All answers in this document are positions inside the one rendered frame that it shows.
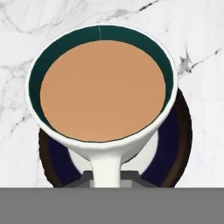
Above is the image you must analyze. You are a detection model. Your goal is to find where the dark blue saucer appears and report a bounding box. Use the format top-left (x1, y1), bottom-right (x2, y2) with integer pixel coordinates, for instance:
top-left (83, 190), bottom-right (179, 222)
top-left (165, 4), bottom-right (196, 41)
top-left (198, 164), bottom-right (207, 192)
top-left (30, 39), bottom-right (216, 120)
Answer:
top-left (38, 87), bottom-right (193, 189)

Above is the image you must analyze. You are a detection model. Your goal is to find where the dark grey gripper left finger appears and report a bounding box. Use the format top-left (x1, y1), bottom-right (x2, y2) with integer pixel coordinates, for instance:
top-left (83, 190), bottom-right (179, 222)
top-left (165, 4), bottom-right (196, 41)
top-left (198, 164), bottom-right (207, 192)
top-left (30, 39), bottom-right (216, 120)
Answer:
top-left (63, 170), bottom-right (95, 189)

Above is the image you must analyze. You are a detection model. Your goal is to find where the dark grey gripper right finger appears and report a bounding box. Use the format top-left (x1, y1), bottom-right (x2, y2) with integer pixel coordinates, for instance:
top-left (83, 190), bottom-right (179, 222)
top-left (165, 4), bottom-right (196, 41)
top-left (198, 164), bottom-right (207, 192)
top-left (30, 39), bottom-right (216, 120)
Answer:
top-left (120, 170), bottom-right (158, 189)

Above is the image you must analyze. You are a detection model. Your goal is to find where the white cup of tea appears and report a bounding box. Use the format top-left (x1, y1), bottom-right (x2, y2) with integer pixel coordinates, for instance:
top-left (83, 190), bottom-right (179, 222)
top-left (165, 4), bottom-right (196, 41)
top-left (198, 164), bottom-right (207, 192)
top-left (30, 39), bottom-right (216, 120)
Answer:
top-left (24, 24), bottom-right (179, 189)

